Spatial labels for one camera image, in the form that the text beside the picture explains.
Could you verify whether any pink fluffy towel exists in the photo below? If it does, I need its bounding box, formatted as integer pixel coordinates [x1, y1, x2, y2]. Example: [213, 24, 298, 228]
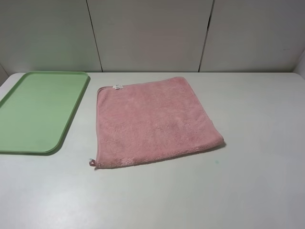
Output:
[89, 77, 224, 169]

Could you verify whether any white towel label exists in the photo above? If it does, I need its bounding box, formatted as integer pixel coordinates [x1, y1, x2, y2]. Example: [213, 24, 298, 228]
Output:
[113, 84, 123, 90]

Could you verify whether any green plastic tray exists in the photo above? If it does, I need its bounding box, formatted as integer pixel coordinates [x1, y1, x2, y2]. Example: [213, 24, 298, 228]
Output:
[0, 72, 90, 155]

